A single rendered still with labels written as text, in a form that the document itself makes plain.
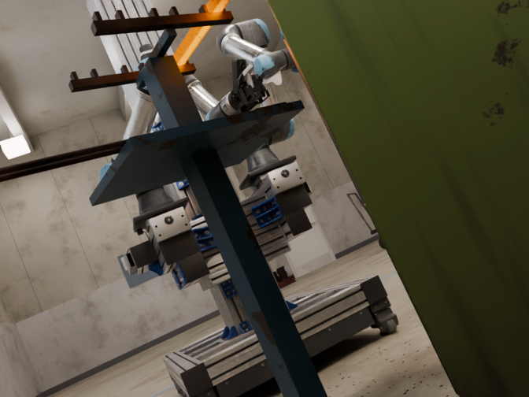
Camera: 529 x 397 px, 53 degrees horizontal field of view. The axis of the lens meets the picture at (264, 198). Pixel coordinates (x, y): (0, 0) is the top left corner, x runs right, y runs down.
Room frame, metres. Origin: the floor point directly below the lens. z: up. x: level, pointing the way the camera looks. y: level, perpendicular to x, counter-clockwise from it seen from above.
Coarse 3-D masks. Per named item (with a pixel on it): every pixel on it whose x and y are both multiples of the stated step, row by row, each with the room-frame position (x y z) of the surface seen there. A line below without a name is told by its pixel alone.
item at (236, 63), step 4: (232, 60) 1.64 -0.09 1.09; (236, 60) 1.63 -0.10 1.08; (240, 60) 1.64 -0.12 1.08; (244, 60) 1.65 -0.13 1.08; (232, 64) 1.64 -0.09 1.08; (236, 64) 1.63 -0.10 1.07; (240, 64) 1.64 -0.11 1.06; (244, 64) 1.65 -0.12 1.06; (232, 68) 1.64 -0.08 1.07; (236, 68) 1.63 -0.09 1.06; (240, 68) 1.64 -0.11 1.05; (244, 68) 1.65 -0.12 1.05; (232, 72) 1.65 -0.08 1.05; (236, 72) 1.64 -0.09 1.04; (240, 72) 1.65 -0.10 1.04; (232, 76) 1.65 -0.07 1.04; (236, 76) 1.64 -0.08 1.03; (232, 80) 1.66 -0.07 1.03; (236, 80) 1.65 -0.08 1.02; (236, 84) 1.65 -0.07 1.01; (236, 88) 1.66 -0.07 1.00; (236, 92) 1.66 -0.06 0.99
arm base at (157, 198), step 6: (162, 186) 2.10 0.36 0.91; (144, 192) 2.04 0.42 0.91; (150, 192) 2.05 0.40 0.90; (156, 192) 2.05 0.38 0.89; (162, 192) 2.07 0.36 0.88; (138, 198) 2.07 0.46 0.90; (144, 198) 2.04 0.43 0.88; (150, 198) 2.04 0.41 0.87; (156, 198) 2.04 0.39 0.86; (162, 198) 2.05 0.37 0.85; (168, 198) 2.08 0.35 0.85; (144, 204) 2.05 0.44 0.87; (150, 204) 2.03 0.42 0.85; (156, 204) 2.03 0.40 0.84; (162, 204) 2.04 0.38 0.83; (144, 210) 2.04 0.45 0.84; (150, 210) 2.03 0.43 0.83
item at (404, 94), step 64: (320, 0) 0.82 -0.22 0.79; (384, 0) 0.75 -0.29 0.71; (448, 0) 0.70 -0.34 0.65; (512, 0) 0.65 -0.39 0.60; (320, 64) 0.86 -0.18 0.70; (384, 64) 0.79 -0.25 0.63; (448, 64) 0.73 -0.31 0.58; (512, 64) 0.67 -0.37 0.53; (384, 128) 0.83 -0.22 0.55; (448, 128) 0.76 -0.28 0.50; (512, 128) 0.70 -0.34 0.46; (384, 192) 0.86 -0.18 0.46; (448, 192) 0.79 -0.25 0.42; (512, 192) 0.73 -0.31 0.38; (448, 256) 0.83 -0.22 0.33; (512, 256) 0.76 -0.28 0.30; (448, 320) 0.86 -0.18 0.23; (512, 320) 0.79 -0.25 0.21; (512, 384) 0.83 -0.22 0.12
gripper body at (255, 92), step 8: (256, 80) 1.62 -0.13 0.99; (240, 88) 1.62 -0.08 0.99; (248, 88) 1.61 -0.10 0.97; (256, 88) 1.62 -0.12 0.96; (264, 88) 1.63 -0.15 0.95; (232, 96) 1.68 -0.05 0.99; (240, 96) 1.66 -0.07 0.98; (248, 96) 1.62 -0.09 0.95; (256, 96) 1.60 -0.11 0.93; (264, 96) 1.65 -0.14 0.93; (232, 104) 1.67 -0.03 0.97; (240, 104) 1.67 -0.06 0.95; (248, 104) 1.64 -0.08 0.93; (256, 104) 1.67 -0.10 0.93; (240, 112) 1.68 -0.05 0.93
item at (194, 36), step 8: (216, 0) 1.04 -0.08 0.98; (224, 0) 1.04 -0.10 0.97; (208, 8) 1.07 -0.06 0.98; (216, 8) 1.06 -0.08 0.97; (192, 32) 1.13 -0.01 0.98; (200, 32) 1.13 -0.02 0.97; (184, 40) 1.17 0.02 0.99; (192, 40) 1.15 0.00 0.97; (200, 40) 1.16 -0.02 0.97; (184, 48) 1.18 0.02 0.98; (192, 48) 1.18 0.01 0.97; (176, 56) 1.21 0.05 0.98; (184, 56) 1.20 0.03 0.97; (184, 64) 1.25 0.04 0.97
